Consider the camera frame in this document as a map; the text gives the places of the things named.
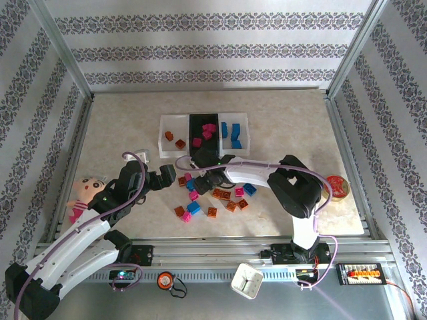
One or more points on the blue lego brick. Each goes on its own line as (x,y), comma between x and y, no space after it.
(236,128)
(236,144)
(193,207)
(190,184)
(224,129)
(235,135)
(250,189)

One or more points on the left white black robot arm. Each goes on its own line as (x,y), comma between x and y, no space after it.
(66,253)

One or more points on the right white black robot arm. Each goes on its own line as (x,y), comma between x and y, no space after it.
(293,190)

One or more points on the white plastic container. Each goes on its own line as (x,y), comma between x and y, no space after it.
(245,133)
(173,125)

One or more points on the pink plush doll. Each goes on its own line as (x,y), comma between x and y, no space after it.
(85,191)

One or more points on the black plastic container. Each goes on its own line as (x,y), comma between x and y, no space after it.
(200,121)

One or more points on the small circuit board with LEDs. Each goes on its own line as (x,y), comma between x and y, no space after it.
(128,276)

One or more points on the grey metal panel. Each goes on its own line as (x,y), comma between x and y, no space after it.
(133,306)

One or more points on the white square clock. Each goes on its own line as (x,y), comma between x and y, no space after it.
(247,280)

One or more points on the red round tin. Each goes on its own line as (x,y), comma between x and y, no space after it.
(337,188)

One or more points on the black power distribution board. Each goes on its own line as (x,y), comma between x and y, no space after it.
(362,274)

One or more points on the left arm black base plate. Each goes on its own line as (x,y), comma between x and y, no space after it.
(145,255)

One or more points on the wide aluminium frame rail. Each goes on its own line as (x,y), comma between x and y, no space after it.
(207,253)

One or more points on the aluminium side rail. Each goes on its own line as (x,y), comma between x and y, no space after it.
(76,150)
(347,150)

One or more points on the thin aluminium rail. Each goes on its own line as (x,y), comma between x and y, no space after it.
(200,89)

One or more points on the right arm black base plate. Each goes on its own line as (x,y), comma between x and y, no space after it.
(277,256)

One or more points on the aluminium frame post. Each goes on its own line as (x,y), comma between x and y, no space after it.
(64,50)
(356,50)

